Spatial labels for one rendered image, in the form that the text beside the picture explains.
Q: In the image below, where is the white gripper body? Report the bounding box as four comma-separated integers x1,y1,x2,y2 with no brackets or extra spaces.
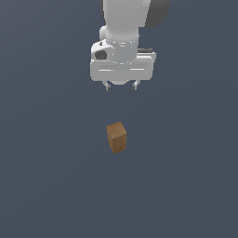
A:
89,39,157,86

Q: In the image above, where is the brown wooden block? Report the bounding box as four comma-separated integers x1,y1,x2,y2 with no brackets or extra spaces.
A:
106,121,127,154

